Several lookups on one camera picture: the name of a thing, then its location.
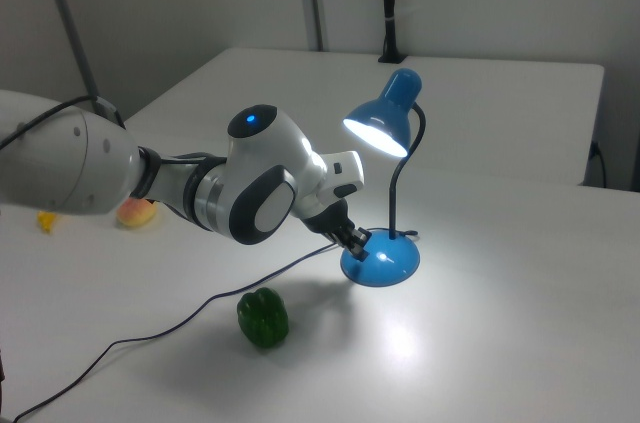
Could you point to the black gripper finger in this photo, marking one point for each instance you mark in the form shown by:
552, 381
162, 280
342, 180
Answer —
358, 252
357, 234

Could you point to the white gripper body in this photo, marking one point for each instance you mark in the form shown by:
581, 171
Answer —
340, 175

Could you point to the blue desk lamp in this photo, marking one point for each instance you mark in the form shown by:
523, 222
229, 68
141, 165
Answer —
382, 258

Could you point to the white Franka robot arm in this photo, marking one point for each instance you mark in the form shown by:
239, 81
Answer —
250, 183

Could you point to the white side table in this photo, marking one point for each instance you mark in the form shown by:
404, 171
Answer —
310, 108

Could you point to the green bell pepper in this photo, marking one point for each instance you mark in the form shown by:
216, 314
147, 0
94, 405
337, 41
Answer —
263, 318

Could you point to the black pole with clamp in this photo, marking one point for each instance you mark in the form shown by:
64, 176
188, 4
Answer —
389, 3

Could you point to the peach fruit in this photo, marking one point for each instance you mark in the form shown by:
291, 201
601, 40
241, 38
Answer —
136, 213

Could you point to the yellow banana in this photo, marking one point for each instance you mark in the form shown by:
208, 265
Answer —
46, 221

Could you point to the grey metal post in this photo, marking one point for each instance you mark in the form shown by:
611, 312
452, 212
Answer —
70, 23

